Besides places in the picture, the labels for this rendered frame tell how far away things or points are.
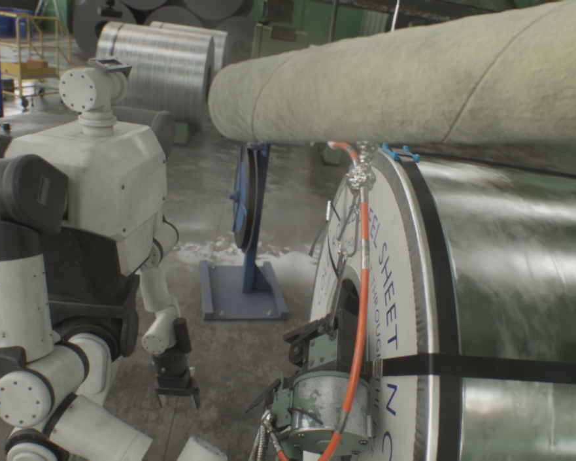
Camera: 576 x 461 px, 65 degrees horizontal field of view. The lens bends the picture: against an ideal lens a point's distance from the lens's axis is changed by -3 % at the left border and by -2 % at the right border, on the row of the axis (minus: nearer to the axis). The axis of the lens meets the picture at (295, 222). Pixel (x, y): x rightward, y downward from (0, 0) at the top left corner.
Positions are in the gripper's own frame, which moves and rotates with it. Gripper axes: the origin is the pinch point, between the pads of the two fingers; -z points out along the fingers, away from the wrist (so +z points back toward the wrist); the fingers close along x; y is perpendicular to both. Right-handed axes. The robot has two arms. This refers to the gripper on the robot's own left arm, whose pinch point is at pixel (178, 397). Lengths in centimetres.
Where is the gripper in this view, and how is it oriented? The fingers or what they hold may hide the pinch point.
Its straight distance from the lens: 144.8
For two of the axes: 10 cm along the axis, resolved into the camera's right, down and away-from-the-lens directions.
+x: 9.9, -0.2, -1.7
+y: 1.5, -3.7, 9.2
